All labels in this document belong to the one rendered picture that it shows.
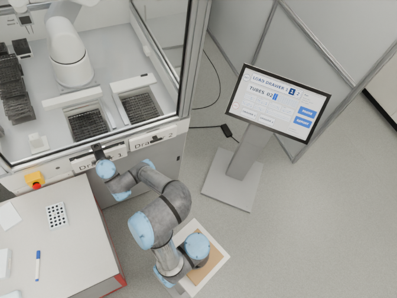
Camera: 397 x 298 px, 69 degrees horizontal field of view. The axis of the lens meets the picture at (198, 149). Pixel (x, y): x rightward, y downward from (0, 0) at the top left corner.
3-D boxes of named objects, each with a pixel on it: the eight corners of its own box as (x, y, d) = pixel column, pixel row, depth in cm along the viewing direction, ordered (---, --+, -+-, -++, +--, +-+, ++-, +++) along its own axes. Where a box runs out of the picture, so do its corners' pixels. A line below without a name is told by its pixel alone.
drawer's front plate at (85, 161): (127, 155, 166) (126, 146, 157) (75, 173, 156) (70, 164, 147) (126, 153, 167) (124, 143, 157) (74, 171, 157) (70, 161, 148)
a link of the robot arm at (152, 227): (196, 271, 131) (179, 211, 90) (169, 294, 125) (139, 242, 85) (179, 251, 138) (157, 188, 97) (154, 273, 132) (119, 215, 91)
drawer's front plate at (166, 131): (176, 136, 177) (177, 126, 168) (130, 151, 168) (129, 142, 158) (175, 134, 178) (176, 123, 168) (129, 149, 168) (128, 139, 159)
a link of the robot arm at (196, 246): (213, 252, 138) (217, 246, 126) (191, 271, 133) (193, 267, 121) (197, 232, 142) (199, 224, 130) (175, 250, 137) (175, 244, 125)
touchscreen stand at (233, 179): (249, 213, 245) (302, 155, 158) (199, 194, 248) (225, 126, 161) (262, 165, 271) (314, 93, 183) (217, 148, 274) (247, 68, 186)
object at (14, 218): (23, 220, 146) (22, 219, 145) (6, 232, 143) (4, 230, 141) (10, 202, 150) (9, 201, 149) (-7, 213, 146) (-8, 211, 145)
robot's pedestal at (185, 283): (209, 275, 216) (233, 256, 151) (179, 306, 203) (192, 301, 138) (182, 244, 225) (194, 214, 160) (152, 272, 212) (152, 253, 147)
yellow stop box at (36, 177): (46, 184, 149) (41, 178, 143) (31, 189, 147) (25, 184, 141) (44, 176, 151) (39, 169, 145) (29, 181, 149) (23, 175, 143)
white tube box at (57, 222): (69, 225, 148) (67, 223, 145) (51, 231, 146) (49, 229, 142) (64, 203, 153) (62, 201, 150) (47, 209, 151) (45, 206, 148)
